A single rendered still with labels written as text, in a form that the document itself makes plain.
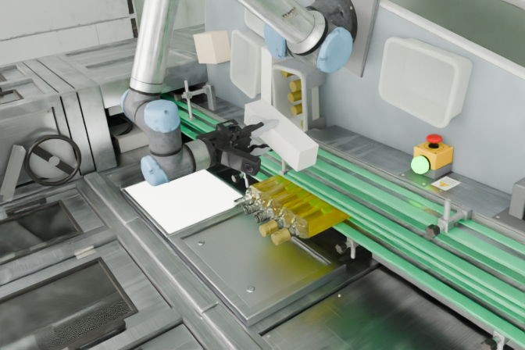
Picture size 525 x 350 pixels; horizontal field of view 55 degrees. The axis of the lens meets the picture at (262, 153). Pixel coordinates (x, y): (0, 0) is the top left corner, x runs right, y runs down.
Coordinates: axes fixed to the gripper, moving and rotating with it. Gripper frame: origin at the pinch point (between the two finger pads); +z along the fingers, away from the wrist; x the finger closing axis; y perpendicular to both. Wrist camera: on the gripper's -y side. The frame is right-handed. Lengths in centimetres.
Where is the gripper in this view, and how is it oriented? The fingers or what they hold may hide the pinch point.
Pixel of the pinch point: (275, 134)
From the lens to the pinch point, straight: 133.2
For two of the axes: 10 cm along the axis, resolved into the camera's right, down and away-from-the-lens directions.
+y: -5.7, -5.5, 6.2
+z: 8.2, -3.0, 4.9
